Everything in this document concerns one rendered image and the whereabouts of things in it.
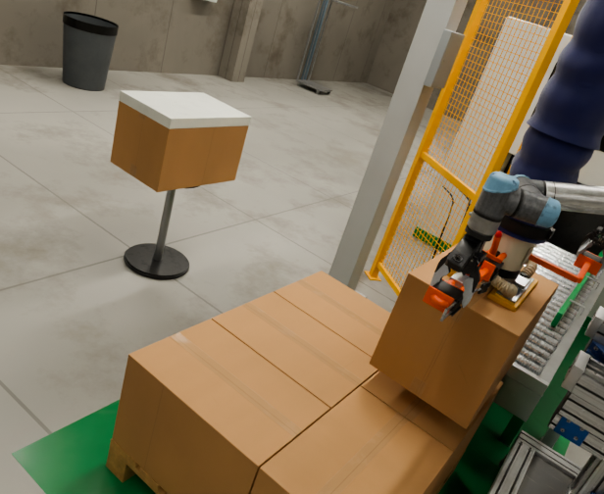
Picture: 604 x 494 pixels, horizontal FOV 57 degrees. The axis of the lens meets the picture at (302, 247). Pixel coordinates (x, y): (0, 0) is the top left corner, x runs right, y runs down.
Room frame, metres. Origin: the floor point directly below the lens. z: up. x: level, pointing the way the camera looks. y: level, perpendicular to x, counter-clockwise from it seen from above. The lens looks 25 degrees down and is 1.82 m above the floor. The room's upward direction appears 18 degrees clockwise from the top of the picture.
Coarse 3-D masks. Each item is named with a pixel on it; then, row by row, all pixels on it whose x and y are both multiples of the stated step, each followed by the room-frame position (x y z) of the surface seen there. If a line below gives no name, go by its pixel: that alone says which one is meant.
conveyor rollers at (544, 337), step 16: (544, 256) 3.86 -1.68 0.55; (560, 256) 3.98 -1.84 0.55; (544, 272) 3.52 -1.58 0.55; (576, 272) 3.74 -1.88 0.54; (560, 288) 3.35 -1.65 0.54; (560, 304) 3.10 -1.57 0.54; (544, 320) 2.80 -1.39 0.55; (544, 336) 2.61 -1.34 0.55; (560, 336) 2.66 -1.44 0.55; (528, 352) 2.38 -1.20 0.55; (544, 352) 2.44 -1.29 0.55; (528, 368) 2.27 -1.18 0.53
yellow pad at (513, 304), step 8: (520, 272) 1.99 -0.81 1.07; (536, 280) 1.98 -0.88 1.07; (496, 288) 1.79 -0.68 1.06; (520, 288) 1.84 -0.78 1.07; (528, 288) 1.88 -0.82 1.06; (488, 296) 1.73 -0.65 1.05; (496, 296) 1.73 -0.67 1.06; (504, 296) 1.73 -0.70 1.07; (520, 296) 1.78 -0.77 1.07; (504, 304) 1.71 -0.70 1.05; (512, 304) 1.70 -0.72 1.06; (520, 304) 1.73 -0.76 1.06
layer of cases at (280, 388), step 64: (256, 320) 1.92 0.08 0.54; (320, 320) 2.08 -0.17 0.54; (384, 320) 2.25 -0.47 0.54; (128, 384) 1.47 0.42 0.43; (192, 384) 1.44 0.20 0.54; (256, 384) 1.54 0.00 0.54; (320, 384) 1.65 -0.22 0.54; (384, 384) 1.78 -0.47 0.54; (128, 448) 1.44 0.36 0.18; (192, 448) 1.32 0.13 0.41; (256, 448) 1.27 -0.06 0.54; (320, 448) 1.35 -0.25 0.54; (384, 448) 1.44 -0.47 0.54; (448, 448) 1.55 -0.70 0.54
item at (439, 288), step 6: (438, 282) 1.39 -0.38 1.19; (444, 282) 1.40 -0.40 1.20; (432, 288) 1.35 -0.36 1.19; (438, 288) 1.35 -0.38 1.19; (444, 288) 1.37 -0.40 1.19; (450, 288) 1.38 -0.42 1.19; (456, 288) 1.39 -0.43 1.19; (426, 294) 1.35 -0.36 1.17; (438, 294) 1.34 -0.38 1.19; (444, 294) 1.33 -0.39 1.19; (450, 294) 1.34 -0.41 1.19; (456, 294) 1.35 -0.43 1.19; (426, 300) 1.35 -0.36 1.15; (450, 300) 1.32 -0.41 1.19; (432, 306) 1.34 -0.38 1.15
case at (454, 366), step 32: (416, 288) 1.70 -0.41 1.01; (544, 288) 1.97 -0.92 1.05; (416, 320) 1.68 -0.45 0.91; (448, 320) 1.64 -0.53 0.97; (480, 320) 1.59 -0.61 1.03; (512, 320) 1.63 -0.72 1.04; (384, 352) 1.71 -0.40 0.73; (416, 352) 1.66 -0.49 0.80; (448, 352) 1.61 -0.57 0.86; (480, 352) 1.57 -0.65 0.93; (512, 352) 1.61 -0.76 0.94; (416, 384) 1.64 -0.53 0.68; (448, 384) 1.59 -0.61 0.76; (480, 384) 1.55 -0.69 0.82; (448, 416) 1.57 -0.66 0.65
